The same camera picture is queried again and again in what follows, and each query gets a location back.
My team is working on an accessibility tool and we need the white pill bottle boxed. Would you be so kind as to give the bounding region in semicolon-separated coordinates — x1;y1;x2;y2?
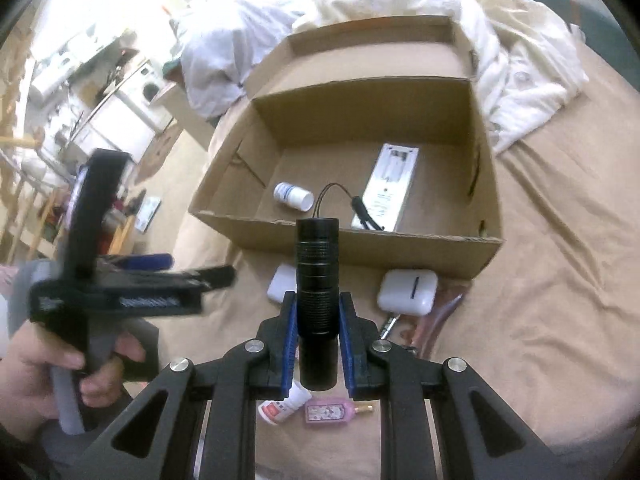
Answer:
273;181;315;212

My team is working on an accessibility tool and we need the brown round mat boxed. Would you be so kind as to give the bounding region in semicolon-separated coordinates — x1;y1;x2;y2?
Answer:
134;125;183;183

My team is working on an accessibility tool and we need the pink transparent pouch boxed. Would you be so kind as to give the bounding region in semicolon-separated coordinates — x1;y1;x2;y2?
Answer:
400;280;473;361

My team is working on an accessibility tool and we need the person's left hand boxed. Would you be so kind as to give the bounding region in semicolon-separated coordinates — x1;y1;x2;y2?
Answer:
0;310;147;427

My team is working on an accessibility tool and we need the white flat rectangular box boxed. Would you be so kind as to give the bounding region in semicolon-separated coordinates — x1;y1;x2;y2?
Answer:
350;143;420;233

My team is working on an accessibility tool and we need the cardboard box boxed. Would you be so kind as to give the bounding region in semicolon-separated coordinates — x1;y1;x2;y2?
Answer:
189;14;505;281

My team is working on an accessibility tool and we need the white earbuds case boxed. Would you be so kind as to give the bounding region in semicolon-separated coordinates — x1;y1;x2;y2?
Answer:
376;269;439;317

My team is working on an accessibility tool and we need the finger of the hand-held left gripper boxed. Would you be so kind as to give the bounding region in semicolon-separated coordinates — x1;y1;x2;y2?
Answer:
165;265;237;292
112;252;175;273

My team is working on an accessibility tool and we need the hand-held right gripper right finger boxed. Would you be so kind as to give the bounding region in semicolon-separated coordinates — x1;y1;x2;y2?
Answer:
337;290;556;480

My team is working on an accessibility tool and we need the black flashlight with strap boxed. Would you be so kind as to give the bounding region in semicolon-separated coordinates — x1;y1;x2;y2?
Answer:
296;182;386;391

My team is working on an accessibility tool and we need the pink perfume bottle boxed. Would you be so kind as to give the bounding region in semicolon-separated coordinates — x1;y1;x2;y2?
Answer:
303;396;375;427

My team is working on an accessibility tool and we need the lavender blanket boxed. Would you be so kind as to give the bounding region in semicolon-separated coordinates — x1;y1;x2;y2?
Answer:
170;0;321;121

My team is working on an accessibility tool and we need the white cabinet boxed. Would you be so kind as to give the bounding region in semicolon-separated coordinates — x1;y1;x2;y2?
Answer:
65;95;156;161

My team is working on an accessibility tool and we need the wooden shelf rack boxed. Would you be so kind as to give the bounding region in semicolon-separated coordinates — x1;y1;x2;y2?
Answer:
0;125;71;266

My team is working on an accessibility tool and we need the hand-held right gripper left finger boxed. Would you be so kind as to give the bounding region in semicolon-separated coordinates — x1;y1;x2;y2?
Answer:
85;290;301;480

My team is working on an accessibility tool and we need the white washing machine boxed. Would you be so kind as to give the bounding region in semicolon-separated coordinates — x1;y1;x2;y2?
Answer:
127;62;173;131

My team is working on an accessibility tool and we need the white kitchen appliance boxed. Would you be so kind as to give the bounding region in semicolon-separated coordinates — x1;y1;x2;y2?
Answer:
29;62;71;103

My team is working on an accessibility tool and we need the white bathroom scale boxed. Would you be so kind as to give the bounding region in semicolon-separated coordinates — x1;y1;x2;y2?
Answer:
134;195;163;233

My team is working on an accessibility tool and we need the cream printed duvet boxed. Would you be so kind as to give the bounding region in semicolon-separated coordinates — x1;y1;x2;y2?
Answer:
292;0;591;156

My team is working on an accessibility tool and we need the small white tube red label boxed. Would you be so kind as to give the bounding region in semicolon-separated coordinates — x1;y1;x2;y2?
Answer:
256;379;312;426

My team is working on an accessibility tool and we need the white charger plug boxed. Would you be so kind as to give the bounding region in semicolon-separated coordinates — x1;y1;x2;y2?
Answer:
266;263;299;305

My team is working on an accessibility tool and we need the green headboard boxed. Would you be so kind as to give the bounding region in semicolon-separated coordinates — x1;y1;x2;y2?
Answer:
522;0;636;81

